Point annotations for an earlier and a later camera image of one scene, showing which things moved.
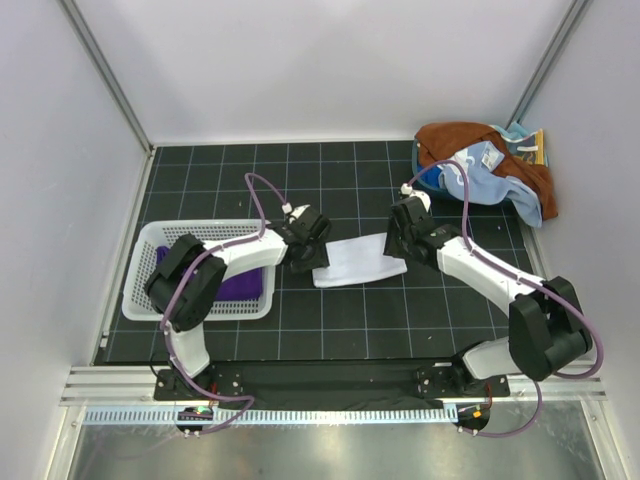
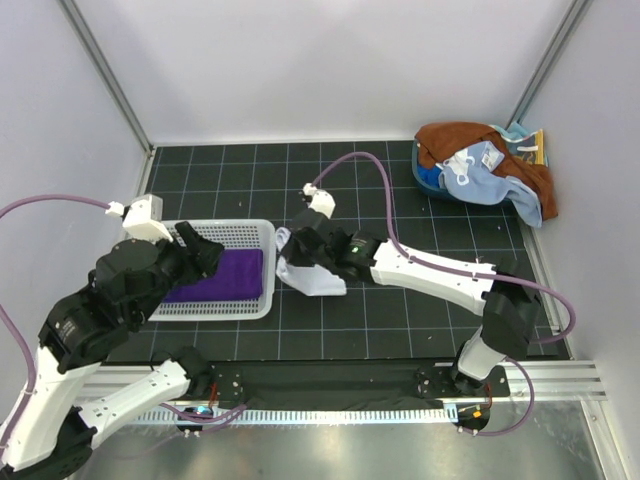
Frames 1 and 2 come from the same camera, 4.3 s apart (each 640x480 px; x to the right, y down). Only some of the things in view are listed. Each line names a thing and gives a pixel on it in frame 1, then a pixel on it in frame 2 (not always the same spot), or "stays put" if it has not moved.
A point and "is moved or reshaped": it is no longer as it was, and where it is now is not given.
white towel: x=357 y=260 is moved or reshaped
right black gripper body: x=408 y=241 → x=299 y=252
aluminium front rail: x=135 y=384 stays put
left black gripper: x=320 y=259 → x=205 y=254
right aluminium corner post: x=573 y=15 stays put
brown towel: x=435 y=141 stays put
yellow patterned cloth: x=532 y=149 stays put
